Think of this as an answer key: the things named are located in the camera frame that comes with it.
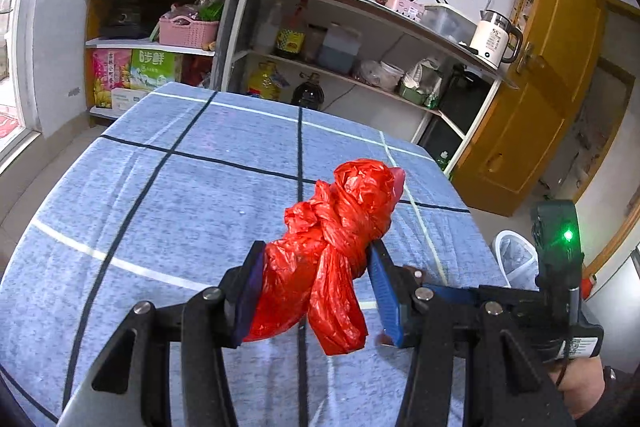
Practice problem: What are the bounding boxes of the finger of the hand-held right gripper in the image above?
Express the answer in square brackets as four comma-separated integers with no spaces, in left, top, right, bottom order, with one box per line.
[431,283,541,309]

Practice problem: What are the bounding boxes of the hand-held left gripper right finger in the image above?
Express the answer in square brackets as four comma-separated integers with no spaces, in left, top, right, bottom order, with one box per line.
[366,238,576,427]

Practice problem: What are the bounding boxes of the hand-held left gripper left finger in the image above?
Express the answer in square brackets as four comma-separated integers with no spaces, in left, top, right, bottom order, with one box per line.
[57,240,267,427]

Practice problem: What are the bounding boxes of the white plastic bin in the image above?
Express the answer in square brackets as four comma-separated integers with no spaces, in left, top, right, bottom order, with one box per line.
[492,229,542,291]

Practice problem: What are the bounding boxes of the red plastic bag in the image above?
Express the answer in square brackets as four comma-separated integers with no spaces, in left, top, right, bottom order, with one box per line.
[244,158,407,356]

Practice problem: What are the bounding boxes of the person's right forearm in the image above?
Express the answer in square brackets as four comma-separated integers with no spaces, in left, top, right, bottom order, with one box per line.
[575,364,640,427]

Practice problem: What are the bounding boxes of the person's right hand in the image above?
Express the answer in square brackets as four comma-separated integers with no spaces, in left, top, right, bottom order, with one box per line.
[547,354,608,421]

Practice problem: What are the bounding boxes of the wooden door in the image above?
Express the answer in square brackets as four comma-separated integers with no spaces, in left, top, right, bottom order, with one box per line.
[450,0,609,218]

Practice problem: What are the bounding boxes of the brass door lock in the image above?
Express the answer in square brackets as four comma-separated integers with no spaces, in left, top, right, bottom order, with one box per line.
[515,42,536,76]

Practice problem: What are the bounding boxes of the dark oil bottle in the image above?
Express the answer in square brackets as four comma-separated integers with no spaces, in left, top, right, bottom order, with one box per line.
[291,73,325,110]

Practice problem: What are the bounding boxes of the yellow cooking oil bottle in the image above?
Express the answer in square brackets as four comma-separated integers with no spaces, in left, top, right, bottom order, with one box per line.
[246,61,282,102]

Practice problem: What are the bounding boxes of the white plastic bag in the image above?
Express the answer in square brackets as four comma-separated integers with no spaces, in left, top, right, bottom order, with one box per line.
[402,58,441,90]

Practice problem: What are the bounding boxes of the white plastic bucket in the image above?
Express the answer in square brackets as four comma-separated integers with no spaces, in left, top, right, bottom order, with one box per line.
[380,61,405,93]

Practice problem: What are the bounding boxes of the white electric kettle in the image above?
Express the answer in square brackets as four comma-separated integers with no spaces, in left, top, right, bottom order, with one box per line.
[469,9,524,70]

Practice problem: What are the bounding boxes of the clear plastic bag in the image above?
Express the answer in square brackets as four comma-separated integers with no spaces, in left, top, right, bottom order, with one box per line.
[357,59,383,86]

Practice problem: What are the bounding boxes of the green carton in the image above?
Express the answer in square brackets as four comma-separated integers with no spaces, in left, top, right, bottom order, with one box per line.
[130,49,184,90]

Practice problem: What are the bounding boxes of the translucent plastic jug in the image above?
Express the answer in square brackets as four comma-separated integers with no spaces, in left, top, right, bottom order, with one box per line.
[316,23,362,76]

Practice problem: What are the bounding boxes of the clear plastic container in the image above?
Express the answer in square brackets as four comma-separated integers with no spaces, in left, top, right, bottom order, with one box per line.
[422,4,478,46]

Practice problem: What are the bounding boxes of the pink rice bag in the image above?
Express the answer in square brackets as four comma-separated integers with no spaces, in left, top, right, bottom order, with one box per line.
[92,49,132,108]

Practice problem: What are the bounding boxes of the yellow label bottle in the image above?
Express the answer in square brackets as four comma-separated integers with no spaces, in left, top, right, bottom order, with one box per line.
[275,0,309,60]

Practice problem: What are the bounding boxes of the white translucent bottle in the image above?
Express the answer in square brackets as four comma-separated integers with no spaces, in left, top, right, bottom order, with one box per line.
[260,2,284,54]

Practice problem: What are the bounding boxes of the pink basket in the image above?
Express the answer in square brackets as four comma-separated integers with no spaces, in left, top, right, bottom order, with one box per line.
[158,16,220,50]

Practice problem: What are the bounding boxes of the pink utensil holder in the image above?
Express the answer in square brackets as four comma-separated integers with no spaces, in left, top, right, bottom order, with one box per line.
[387,0,426,22]

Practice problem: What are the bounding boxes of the white metal kitchen rack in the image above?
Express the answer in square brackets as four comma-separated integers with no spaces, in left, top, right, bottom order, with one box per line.
[220,0,521,178]

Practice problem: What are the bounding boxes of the wooden door frame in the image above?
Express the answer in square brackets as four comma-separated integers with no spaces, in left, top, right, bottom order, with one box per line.
[572,0,640,278]

